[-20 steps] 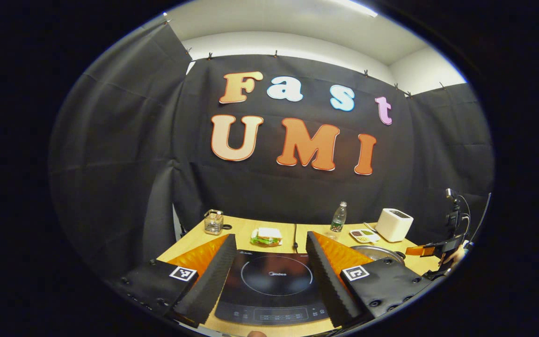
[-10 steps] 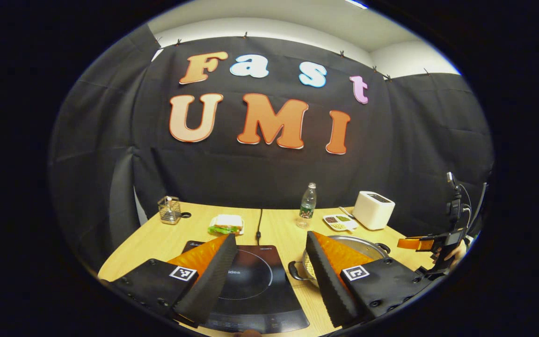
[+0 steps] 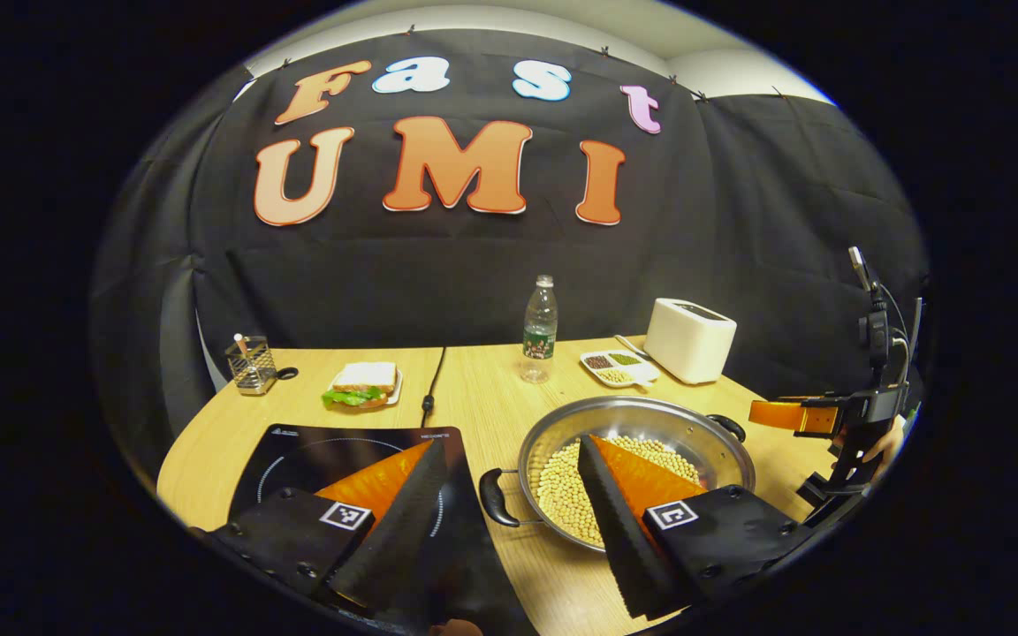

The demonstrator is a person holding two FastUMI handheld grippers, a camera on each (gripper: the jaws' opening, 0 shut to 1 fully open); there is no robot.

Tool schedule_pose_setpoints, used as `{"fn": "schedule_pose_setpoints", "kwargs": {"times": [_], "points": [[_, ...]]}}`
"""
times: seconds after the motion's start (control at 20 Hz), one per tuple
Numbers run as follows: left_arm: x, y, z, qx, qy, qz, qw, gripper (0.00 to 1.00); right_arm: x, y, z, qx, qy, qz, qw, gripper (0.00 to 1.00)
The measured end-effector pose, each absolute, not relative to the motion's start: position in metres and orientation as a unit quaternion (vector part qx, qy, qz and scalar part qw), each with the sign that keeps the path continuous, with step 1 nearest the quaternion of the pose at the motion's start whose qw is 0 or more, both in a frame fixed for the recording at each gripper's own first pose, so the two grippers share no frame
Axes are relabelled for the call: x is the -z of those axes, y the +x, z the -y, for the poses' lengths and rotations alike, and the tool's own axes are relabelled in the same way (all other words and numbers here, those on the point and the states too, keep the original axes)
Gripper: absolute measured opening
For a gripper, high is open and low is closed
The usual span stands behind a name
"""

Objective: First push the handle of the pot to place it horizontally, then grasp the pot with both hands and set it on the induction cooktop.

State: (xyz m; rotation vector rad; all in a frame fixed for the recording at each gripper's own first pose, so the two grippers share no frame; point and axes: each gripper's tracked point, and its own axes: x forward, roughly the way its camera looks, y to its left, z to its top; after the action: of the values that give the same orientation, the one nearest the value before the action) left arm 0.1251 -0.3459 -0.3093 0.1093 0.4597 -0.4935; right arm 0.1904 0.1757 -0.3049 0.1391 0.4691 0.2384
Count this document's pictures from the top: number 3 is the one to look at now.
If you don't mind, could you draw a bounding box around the white divided bean dish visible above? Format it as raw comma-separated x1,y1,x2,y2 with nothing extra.
580,349,660,390

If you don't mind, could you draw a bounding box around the black power cable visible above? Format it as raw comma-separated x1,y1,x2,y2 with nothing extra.
421,346,448,429

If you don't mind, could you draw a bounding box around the clear plastic water bottle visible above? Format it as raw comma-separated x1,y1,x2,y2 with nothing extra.
520,274,559,385

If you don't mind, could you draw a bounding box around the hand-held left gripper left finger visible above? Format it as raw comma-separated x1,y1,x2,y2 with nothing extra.
209,439,450,612

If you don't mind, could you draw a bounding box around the black induction cooktop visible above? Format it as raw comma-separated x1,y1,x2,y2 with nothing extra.
228,424,536,636

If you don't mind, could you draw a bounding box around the black backdrop cloth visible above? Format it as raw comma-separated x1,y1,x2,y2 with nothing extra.
89,26,930,496

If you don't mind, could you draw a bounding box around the sandwich with lettuce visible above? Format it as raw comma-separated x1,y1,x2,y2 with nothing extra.
322,360,399,411

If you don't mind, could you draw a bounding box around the stainless steel pot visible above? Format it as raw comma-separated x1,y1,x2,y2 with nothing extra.
478,395,756,555

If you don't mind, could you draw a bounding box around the white toaster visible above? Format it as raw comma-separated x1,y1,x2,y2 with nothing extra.
644,298,738,385

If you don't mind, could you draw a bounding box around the glass utensil holder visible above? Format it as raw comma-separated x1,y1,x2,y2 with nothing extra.
224,333,278,396

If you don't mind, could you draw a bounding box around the pile of yellow soybeans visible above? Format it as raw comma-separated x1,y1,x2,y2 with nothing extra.
536,433,703,547

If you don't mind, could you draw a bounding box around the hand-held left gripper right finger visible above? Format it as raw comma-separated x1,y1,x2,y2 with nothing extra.
577,433,815,621

